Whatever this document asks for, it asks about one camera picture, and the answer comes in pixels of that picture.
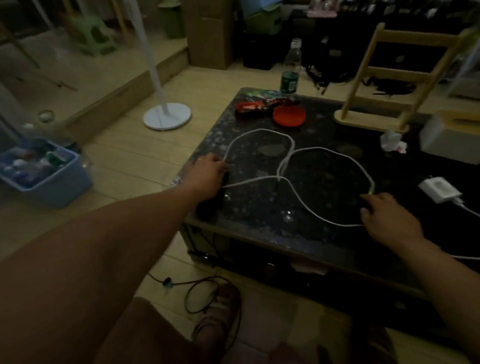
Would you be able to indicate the red snack packet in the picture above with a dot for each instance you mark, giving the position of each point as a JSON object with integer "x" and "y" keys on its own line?
{"x": 251, "y": 107}

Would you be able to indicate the green waste bin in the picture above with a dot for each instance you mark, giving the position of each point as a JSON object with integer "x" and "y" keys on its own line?
{"x": 171, "y": 18}

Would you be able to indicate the person's left fingers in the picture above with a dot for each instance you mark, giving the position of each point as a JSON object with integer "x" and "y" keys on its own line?
{"x": 221, "y": 165}

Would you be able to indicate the pile of bottles in bin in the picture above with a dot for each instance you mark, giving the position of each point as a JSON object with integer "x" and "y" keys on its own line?
{"x": 33, "y": 165}

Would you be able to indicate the wooden ladder rack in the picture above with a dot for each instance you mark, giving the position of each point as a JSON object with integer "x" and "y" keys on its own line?
{"x": 375, "y": 122}

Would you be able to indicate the wooden step platform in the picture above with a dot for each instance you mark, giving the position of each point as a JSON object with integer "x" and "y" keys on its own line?
{"x": 112, "y": 82}

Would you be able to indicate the person's right thumb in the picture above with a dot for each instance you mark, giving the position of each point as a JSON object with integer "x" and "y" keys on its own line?
{"x": 366, "y": 214}

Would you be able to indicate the small round glass jar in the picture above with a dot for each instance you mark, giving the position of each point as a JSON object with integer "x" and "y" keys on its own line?
{"x": 45, "y": 115}

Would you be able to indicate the clear bottle green label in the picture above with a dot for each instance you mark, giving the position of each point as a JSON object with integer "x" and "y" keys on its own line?
{"x": 290, "y": 71}

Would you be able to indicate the green storage box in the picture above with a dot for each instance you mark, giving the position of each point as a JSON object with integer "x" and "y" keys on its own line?
{"x": 264, "y": 22}

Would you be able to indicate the person's left hand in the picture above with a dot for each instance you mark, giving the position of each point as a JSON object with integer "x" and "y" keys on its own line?
{"x": 202, "y": 176}

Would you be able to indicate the dark stone coffee table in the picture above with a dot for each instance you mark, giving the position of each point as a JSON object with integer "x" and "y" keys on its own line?
{"x": 322, "y": 240}

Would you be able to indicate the blue plastic bin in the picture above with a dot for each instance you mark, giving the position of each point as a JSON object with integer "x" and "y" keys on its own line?
{"x": 56, "y": 183}

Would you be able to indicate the white fan stand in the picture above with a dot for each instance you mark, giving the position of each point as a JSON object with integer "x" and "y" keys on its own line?
{"x": 167, "y": 116}

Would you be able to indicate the red round lid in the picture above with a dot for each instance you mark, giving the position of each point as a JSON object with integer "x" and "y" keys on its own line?
{"x": 288, "y": 116}

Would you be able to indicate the person's right forearm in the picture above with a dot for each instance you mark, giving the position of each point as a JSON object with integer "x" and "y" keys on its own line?
{"x": 450, "y": 285}

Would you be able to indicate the white tissue box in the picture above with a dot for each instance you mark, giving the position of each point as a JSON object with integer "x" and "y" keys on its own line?
{"x": 450, "y": 138}

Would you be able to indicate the person's left leg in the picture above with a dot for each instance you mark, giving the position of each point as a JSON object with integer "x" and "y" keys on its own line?
{"x": 150, "y": 337}

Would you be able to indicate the black bag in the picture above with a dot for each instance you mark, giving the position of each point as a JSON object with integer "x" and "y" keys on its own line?
{"x": 330, "y": 56}

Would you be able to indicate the brown cardboard box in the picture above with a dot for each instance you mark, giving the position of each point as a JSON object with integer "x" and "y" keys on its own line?
{"x": 210, "y": 37}

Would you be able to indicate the green blue snack packet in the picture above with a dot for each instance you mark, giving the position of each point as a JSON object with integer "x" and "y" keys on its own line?
{"x": 270, "y": 93}

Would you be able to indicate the white charger adapter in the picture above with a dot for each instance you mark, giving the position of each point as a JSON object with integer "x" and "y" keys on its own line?
{"x": 438, "y": 189}

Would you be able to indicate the crumpled white wrapper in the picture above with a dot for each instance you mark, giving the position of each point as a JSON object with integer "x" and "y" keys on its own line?
{"x": 392, "y": 141}

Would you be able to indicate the person's left forearm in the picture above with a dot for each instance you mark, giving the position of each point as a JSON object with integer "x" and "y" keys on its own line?
{"x": 93, "y": 262}

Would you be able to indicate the person's right hand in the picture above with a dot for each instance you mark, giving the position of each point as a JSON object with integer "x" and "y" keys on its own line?
{"x": 393, "y": 223}

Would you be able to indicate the green plastic stool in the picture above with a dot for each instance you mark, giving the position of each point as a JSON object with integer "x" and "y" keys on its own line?
{"x": 93, "y": 35}

